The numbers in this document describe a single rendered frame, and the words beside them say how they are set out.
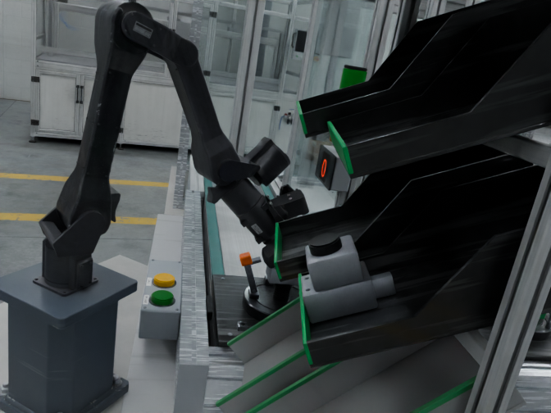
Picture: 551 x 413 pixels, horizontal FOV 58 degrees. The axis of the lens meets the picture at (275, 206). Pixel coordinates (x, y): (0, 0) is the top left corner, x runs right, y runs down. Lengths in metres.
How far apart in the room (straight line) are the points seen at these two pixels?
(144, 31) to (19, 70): 8.29
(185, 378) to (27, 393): 0.22
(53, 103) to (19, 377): 5.42
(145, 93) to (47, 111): 1.09
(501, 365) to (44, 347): 0.57
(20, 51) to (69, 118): 2.93
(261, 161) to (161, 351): 0.41
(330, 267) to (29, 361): 0.49
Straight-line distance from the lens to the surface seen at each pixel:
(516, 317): 0.39
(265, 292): 0.95
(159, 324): 0.93
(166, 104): 6.17
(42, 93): 6.14
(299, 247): 0.62
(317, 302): 0.46
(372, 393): 0.57
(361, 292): 0.46
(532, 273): 0.38
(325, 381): 0.59
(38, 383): 0.81
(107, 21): 0.69
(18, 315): 0.78
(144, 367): 0.95
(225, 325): 0.87
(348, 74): 1.03
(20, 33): 8.91
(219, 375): 0.81
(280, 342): 0.73
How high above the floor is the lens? 1.43
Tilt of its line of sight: 18 degrees down
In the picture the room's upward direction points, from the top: 9 degrees clockwise
